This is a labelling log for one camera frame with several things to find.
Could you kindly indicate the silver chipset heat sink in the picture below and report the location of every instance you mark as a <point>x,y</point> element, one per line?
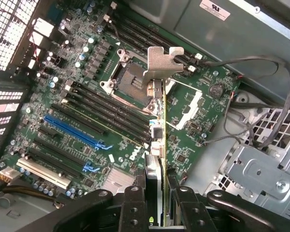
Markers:
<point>118,178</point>

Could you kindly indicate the green motherboard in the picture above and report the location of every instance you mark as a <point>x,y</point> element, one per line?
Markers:
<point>70,60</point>

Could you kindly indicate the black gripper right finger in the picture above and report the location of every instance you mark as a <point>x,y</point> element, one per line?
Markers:
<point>191,212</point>

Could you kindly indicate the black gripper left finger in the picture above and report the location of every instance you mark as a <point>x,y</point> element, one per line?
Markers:
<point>133,212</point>

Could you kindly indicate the blue expansion slot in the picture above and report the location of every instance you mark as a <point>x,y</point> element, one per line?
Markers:
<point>70,129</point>

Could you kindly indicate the open black PC case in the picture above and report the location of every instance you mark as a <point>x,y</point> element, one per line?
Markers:
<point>232,36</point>

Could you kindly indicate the CPU socket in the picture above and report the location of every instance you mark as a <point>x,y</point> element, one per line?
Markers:
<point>130,79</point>

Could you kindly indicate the white expansion slot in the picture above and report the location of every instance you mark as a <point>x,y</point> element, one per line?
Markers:
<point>43,172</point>

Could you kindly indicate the perforated metal drive cage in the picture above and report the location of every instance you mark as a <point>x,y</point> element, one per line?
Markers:
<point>256,169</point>

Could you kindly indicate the coin cell battery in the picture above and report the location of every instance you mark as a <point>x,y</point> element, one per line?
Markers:
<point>216,90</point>

